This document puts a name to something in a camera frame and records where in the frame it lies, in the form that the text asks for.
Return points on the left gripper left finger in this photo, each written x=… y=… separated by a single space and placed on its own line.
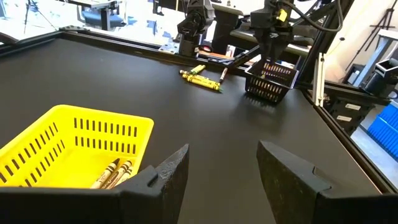
x=155 y=193

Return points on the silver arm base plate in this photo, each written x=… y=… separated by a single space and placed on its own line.
x=169 y=48

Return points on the black crayon white wrapper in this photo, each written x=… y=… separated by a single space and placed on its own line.
x=105 y=175
x=127 y=175
x=223 y=74
x=119 y=172

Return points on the black square tube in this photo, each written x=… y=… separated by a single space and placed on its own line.
x=384 y=77

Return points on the black power supply box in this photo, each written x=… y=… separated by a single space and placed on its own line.
x=357 y=123

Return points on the silver aluminium profile post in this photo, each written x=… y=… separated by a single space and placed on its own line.
x=319 y=81

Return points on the black plastic basket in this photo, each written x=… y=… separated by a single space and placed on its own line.
x=267 y=88

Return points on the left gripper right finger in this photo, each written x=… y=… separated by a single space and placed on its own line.
x=289 y=186

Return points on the yellow plastic basket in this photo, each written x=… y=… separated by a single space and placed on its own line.
x=62 y=124

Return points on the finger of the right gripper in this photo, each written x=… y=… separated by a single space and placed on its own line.
x=273 y=46

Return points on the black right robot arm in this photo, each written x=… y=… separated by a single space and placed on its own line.
x=194 y=21

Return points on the blue plastic bin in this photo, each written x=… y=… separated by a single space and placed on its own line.
x=387 y=130

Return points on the blue office chair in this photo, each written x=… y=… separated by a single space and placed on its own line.
x=102 y=18

